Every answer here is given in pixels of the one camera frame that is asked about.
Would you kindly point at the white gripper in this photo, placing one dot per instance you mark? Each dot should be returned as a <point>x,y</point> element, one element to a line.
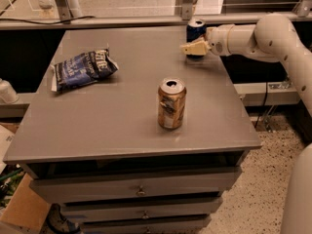
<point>218,39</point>

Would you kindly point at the blue pepsi can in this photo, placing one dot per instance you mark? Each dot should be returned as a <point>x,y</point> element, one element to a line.
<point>195,29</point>

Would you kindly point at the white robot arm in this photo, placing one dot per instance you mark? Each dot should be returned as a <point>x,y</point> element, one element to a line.
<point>273,38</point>

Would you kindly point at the gold beverage can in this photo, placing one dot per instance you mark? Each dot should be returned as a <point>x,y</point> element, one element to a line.
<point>171,103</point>

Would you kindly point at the blue chip bag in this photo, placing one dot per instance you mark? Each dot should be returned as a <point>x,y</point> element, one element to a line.
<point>82,70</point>

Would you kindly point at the grey drawer cabinet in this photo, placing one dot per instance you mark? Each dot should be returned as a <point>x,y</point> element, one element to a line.
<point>88,150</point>

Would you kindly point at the top drawer knob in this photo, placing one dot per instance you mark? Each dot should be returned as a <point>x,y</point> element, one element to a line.
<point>140,191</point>

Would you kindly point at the drawer knob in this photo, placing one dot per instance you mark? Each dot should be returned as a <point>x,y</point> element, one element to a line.
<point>145,215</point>
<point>140,191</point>

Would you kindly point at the middle drawer knob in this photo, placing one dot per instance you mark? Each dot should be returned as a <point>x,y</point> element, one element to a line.
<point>145,215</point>

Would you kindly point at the white round object left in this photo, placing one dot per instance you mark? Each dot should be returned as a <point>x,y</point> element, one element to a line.
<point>7,92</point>

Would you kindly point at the cardboard box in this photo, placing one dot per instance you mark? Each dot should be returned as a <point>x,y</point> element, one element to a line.
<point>26,211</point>

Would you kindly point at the grey metal railing frame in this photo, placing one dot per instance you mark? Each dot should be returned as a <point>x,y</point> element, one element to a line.
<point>70,14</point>

